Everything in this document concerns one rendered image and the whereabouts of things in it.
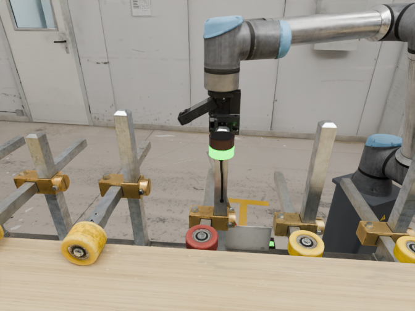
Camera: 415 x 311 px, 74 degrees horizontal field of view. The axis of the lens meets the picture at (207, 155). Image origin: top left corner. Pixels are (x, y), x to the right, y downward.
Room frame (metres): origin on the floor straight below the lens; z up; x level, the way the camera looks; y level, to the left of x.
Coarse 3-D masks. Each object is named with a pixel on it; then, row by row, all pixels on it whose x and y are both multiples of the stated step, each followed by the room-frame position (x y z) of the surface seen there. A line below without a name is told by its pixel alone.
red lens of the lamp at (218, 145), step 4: (212, 132) 0.61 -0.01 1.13; (212, 140) 0.57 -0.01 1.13; (216, 140) 0.56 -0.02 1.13; (228, 140) 0.56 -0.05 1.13; (232, 140) 0.57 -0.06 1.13; (212, 144) 0.57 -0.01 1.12; (216, 144) 0.56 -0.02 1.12; (220, 144) 0.56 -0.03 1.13; (224, 144) 0.56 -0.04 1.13; (228, 144) 0.56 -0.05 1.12; (232, 144) 0.57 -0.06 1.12; (212, 148) 0.57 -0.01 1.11; (216, 148) 0.56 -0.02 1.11; (220, 148) 0.56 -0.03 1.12; (224, 148) 0.56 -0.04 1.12; (228, 148) 0.56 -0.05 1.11
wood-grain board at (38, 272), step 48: (0, 240) 0.49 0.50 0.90; (48, 240) 0.49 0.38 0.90; (0, 288) 0.36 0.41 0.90; (48, 288) 0.36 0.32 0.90; (96, 288) 0.36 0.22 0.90; (144, 288) 0.36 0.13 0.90; (192, 288) 0.36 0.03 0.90; (240, 288) 0.36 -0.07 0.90; (288, 288) 0.36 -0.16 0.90; (336, 288) 0.36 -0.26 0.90; (384, 288) 0.36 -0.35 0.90
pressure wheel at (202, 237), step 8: (192, 232) 0.51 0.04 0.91; (200, 232) 0.51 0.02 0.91; (208, 232) 0.51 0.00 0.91; (216, 232) 0.51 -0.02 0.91; (192, 240) 0.48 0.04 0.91; (200, 240) 0.49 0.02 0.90; (208, 240) 0.49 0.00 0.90; (216, 240) 0.49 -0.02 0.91; (192, 248) 0.47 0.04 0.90; (200, 248) 0.46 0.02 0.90; (208, 248) 0.47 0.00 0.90; (216, 248) 0.48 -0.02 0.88
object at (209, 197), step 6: (210, 168) 0.90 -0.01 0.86; (210, 174) 0.86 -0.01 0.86; (210, 180) 0.82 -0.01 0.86; (210, 186) 0.78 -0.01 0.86; (210, 192) 0.75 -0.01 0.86; (204, 198) 0.71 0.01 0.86; (210, 198) 0.71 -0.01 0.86; (204, 204) 0.68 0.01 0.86; (210, 204) 0.68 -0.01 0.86; (204, 222) 0.60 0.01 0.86; (210, 222) 0.60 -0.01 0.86
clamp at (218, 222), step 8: (200, 208) 0.65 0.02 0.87; (208, 208) 0.65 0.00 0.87; (192, 216) 0.62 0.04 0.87; (200, 216) 0.62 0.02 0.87; (208, 216) 0.62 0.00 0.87; (216, 216) 0.61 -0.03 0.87; (224, 216) 0.61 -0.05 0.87; (232, 216) 0.62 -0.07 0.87; (192, 224) 0.62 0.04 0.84; (216, 224) 0.61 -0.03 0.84; (224, 224) 0.61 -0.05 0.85; (232, 224) 0.61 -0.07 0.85
